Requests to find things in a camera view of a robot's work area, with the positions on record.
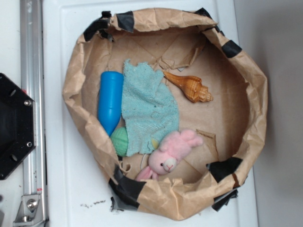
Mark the metal corner bracket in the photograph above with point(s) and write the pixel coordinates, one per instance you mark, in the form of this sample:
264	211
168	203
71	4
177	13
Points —
30	212

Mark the pink plush bunny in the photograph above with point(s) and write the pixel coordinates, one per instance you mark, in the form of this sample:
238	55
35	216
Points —
171	150

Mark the blue plastic bottle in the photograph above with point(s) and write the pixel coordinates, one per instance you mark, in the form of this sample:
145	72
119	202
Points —
110	100

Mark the green ribbed ball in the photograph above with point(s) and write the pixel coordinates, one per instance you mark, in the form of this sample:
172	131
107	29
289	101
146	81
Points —
119	139

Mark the brown paper bag bin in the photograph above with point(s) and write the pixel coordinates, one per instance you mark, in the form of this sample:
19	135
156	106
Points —
233	125

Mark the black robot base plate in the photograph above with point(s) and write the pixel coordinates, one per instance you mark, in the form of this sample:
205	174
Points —
17	131

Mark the orange spiral sea shell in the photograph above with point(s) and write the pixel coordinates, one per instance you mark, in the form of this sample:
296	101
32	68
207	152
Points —
191	86

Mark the light blue terry cloth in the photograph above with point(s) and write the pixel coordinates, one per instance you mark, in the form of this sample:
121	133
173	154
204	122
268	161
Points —
149	108

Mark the aluminium extrusion rail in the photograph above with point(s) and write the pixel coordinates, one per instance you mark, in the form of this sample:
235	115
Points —
32	81

